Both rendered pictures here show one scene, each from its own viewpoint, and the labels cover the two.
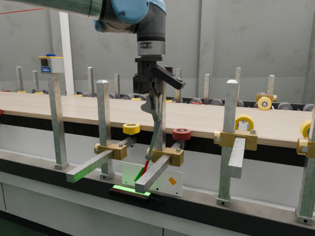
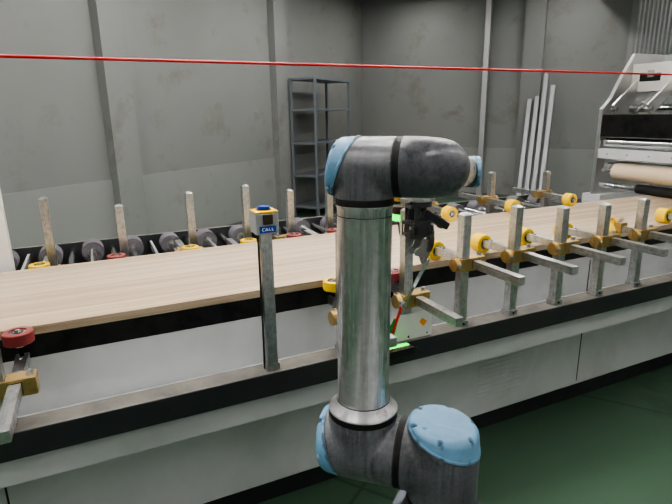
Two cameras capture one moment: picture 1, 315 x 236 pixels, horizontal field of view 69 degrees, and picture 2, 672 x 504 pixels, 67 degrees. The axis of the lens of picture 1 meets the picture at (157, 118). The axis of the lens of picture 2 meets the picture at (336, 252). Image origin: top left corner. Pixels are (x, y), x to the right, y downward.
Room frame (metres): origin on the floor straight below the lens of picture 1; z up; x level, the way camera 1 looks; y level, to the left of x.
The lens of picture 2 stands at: (-0.15, 1.43, 1.49)
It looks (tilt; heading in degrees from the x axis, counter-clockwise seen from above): 15 degrees down; 312
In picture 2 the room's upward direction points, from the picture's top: 1 degrees counter-clockwise
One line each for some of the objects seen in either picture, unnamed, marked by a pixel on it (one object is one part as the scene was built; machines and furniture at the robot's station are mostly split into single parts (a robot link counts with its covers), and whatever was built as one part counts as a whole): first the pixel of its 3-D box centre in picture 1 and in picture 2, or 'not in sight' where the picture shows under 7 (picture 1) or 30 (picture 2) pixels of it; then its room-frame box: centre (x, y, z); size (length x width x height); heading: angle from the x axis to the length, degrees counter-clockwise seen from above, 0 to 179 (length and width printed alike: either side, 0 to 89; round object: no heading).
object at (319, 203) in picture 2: not in sight; (322, 147); (5.42, -4.37, 1.00); 1.06 x 0.44 x 2.00; 103
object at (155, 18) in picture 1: (150, 20); not in sight; (0.77, 0.02, 1.32); 0.10 x 0.09 x 0.12; 114
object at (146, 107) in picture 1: (148, 108); (421, 252); (0.76, 0.03, 1.04); 0.06 x 0.03 x 0.09; 68
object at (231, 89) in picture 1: (227, 150); (462, 275); (0.75, -0.24, 0.90); 0.04 x 0.04 x 0.48; 68
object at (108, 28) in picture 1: (115, 15); not in sight; (0.71, 0.12, 1.33); 0.12 x 0.12 x 0.09; 24
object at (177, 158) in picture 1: (165, 155); (410, 298); (0.84, -0.03, 0.85); 0.14 x 0.06 x 0.05; 68
